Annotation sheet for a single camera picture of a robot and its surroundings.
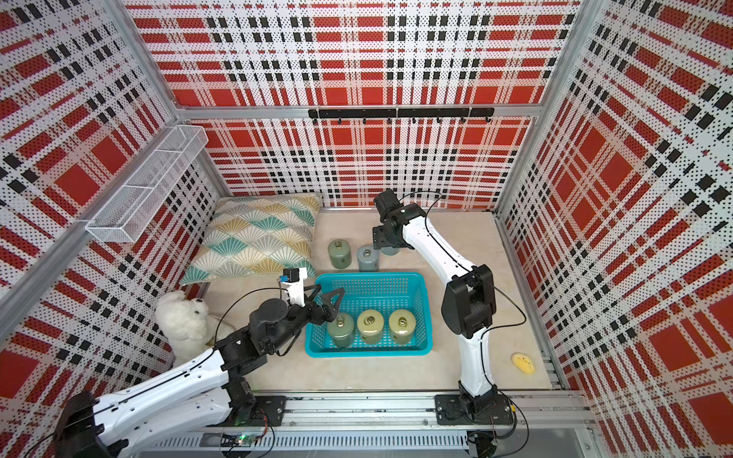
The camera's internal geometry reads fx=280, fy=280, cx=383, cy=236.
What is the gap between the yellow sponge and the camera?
2.63 feet

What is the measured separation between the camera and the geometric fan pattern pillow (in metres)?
0.91

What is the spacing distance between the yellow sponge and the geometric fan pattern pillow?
2.31 ft
